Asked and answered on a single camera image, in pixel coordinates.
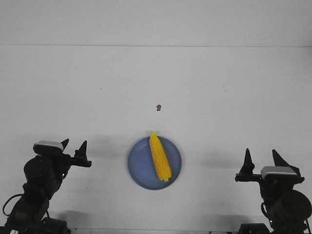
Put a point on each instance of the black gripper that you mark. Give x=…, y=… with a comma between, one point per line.
x=59, y=164
x=271, y=184

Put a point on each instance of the blue round plate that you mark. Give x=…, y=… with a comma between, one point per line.
x=141, y=167

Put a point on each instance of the yellow corn cob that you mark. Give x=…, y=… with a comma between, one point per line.
x=160, y=160

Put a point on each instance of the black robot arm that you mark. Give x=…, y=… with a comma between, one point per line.
x=286, y=209
x=33, y=204

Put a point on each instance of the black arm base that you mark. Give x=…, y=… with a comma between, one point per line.
x=46, y=226
x=253, y=228

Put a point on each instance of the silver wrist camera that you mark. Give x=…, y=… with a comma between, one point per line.
x=268, y=171
x=48, y=147

